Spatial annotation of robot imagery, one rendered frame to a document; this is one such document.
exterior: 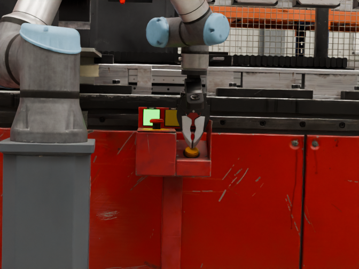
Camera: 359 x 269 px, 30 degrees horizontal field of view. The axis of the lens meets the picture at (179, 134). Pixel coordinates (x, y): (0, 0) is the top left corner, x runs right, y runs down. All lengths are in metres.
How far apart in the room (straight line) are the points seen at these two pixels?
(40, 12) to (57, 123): 0.29
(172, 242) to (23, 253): 0.64
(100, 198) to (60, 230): 0.75
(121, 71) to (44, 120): 0.88
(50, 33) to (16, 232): 0.38
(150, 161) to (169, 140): 0.08
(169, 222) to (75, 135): 0.62
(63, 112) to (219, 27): 0.50
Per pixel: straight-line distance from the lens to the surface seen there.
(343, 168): 2.10
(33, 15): 1.46
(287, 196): 2.07
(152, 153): 1.77
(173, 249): 1.86
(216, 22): 1.61
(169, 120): 1.91
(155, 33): 1.71
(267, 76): 2.16
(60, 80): 1.30
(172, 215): 1.84
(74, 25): 2.19
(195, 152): 1.83
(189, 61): 1.79
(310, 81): 2.19
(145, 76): 2.13
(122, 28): 2.68
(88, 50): 1.89
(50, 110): 1.29
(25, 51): 1.32
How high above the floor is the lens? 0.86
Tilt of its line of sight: 3 degrees down
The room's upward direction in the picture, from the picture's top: 1 degrees clockwise
